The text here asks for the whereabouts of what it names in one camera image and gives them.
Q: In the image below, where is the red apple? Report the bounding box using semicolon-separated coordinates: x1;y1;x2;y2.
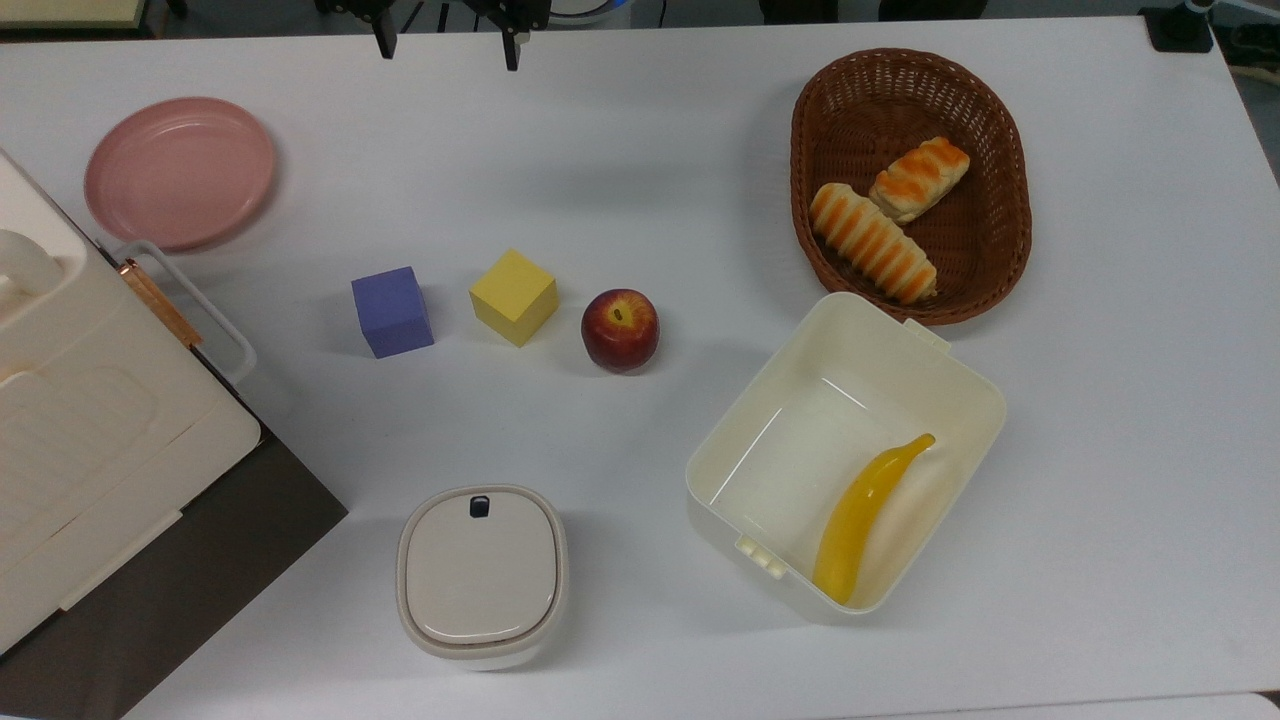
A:
581;288;661;375

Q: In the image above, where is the dark brown mat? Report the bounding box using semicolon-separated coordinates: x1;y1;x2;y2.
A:
0;342;350;720

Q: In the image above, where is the white countertop appliance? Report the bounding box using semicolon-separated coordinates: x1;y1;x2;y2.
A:
0;148;263;657

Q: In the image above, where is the short striped bread roll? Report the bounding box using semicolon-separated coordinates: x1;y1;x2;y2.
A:
868;136;972;226

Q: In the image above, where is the yellow banana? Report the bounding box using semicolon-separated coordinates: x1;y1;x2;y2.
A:
811;432;938;607

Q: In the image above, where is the cream lidded container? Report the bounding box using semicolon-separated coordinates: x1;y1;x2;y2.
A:
396;484;570;662

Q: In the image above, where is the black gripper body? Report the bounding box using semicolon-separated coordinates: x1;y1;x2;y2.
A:
315;0;552;33

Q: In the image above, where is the brown wicker basket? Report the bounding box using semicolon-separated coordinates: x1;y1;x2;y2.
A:
789;48;1033;327

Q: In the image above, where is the pink round plate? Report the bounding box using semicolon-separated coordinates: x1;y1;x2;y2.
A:
84;96;278;253

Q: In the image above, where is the long striped bread loaf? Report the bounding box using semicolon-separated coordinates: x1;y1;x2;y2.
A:
808;182;939;306

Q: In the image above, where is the black clamp mount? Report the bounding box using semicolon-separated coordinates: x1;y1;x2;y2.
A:
1140;0;1217;54

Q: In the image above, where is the pale yellow board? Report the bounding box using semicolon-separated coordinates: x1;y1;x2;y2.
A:
0;0;149;31

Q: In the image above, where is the blue white round object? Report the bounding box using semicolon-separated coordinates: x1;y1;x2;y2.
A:
548;0;633;23

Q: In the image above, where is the yellow foam cube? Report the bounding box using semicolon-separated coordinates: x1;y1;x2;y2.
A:
469;249;560;349

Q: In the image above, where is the clear appliance door handle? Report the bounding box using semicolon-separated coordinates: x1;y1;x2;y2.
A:
115;240;259;387

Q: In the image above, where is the purple foam cube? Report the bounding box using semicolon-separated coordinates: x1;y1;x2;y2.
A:
351;266;436;360

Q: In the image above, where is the cream open plastic box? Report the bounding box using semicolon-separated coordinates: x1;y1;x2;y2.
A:
685;291;1008;616

